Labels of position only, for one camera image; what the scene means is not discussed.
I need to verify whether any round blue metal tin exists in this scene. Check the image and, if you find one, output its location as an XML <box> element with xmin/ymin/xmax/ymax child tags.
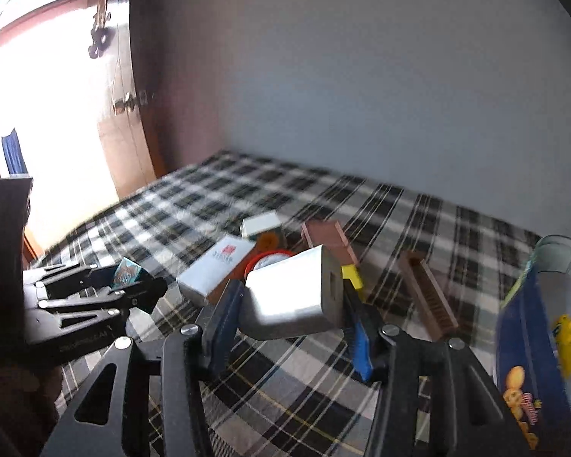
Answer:
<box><xmin>495</xmin><ymin>235</ymin><xmax>571</xmax><ymax>451</ymax></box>

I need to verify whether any brown rectangular box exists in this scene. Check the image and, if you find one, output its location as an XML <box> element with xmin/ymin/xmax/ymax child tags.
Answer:
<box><xmin>301</xmin><ymin>220</ymin><xmax>360</xmax><ymax>267</ymax></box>

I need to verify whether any long brown ribbed box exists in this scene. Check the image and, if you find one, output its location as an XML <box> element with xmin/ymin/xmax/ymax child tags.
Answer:
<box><xmin>399</xmin><ymin>251</ymin><xmax>459</xmax><ymax>342</ymax></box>

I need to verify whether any white silver rectangular box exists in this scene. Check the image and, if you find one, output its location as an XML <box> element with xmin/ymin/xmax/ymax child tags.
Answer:
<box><xmin>238</xmin><ymin>244</ymin><xmax>346</xmax><ymax>341</ymax></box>

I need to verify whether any white box with red print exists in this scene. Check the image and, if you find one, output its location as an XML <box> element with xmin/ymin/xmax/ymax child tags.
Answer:
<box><xmin>176</xmin><ymin>235</ymin><xmax>258</xmax><ymax>305</ymax></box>

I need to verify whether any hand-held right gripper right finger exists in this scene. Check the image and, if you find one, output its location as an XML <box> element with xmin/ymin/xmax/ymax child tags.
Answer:
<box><xmin>343</xmin><ymin>278</ymin><xmax>536</xmax><ymax>457</ymax></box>

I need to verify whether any yellow block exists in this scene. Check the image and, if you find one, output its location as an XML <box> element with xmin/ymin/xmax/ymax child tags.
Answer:
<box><xmin>341</xmin><ymin>265</ymin><xmax>365</xmax><ymax>292</ymax></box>

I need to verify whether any small white green box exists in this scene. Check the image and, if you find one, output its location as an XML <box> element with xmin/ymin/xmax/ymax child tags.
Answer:
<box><xmin>240</xmin><ymin>214</ymin><xmax>282</xmax><ymax>241</ymax></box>

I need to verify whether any plaid bed sheet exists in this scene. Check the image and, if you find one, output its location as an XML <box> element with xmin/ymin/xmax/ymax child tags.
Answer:
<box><xmin>26</xmin><ymin>150</ymin><xmax>553</xmax><ymax>457</ymax></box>

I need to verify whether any brown wooden door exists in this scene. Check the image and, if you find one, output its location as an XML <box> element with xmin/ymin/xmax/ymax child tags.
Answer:
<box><xmin>95</xmin><ymin>0</ymin><xmax>167</xmax><ymax>201</ymax></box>

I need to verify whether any red tape roll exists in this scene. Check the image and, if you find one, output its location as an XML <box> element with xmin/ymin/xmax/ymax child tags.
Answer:
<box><xmin>244</xmin><ymin>249</ymin><xmax>296</xmax><ymax>279</ymax></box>

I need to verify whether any brass door handle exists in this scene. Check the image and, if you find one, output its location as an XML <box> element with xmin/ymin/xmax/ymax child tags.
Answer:
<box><xmin>113</xmin><ymin>91</ymin><xmax>148</xmax><ymax>116</ymax></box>

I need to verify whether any orange round item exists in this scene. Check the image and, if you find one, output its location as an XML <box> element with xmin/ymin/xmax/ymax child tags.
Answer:
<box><xmin>257</xmin><ymin>231</ymin><xmax>281</xmax><ymax>253</ymax></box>

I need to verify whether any small teal patterned box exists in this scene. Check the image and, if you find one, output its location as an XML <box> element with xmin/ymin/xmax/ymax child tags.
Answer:
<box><xmin>113</xmin><ymin>257</ymin><xmax>149</xmax><ymax>292</ymax></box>

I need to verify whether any blue hanging cloth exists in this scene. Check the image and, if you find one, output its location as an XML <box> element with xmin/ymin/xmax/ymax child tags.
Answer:
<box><xmin>1</xmin><ymin>128</ymin><xmax>28</xmax><ymax>175</ymax></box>

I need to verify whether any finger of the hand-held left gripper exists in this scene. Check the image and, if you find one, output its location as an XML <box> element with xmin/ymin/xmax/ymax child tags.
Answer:
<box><xmin>24</xmin><ymin>263</ymin><xmax>122</xmax><ymax>300</ymax></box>
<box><xmin>25</xmin><ymin>276</ymin><xmax>168</xmax><ymax>359</ymax></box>

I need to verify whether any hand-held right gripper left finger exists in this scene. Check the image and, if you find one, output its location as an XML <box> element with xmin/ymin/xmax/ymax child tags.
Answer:
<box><xmin>40</xmin><ymin>280</ymin><xmax>246</xmax><ymax>457</ymax></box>

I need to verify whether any dark hanging ornament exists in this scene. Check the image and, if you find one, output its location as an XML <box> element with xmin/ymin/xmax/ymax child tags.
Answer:
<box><xmin>88</xmin><ymin>0</ymin><xmax>112</xmax><ymax>60</ymax></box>

